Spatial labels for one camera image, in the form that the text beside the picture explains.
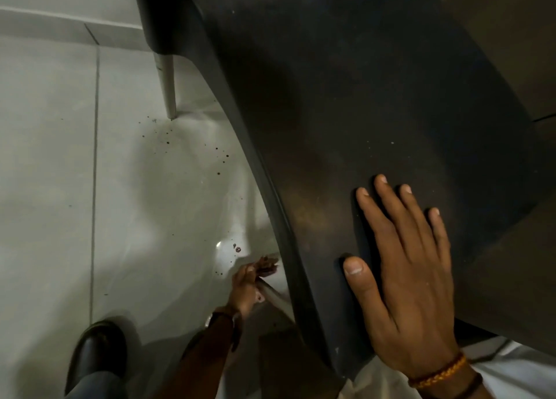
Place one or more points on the person's right hand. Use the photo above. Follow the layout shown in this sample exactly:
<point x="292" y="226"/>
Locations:
<point x="412" y="290"/>

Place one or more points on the person's left hand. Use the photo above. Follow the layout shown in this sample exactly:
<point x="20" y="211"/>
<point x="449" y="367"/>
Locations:
<point x="243" y="292"/>

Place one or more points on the person's right middle finger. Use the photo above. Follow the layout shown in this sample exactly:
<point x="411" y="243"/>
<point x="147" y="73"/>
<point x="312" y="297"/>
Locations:
<point x="397" y="214"/>

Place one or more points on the person's right little finger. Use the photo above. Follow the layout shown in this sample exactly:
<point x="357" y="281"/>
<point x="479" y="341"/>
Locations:
<point x="441" y="238"/>

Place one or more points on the person's right thumb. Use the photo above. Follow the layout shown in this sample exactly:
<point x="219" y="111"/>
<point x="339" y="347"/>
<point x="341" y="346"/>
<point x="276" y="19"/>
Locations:
<point x="367" y="288"/>

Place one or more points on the person's left fingers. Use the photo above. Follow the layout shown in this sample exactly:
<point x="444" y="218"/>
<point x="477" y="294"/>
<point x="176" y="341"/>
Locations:
<point x="251" y="277"/>

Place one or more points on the brown stained tissue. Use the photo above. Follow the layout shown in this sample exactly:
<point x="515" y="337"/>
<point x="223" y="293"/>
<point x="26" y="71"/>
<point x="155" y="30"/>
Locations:
<point x="267" y="265"/>

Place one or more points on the person's right forearm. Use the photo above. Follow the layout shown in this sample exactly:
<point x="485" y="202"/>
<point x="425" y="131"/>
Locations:
<point x="451" y="388"/>

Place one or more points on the person's left forearm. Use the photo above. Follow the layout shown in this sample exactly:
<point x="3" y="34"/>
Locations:
<point x="200" y="364"/>

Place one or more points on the dark brown table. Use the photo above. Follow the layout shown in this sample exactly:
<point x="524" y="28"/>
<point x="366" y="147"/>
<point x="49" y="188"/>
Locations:
<point x="347" y="86"/>

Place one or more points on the white garment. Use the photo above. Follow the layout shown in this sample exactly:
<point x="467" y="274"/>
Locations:
<point x="521" y="372"/>

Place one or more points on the black leather shoe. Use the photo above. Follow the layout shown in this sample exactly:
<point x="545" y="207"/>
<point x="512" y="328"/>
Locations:
<point x="100" y="351"/>

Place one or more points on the grey metal table leg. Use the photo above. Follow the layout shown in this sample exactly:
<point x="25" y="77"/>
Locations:
<point x="167" y="86"/>

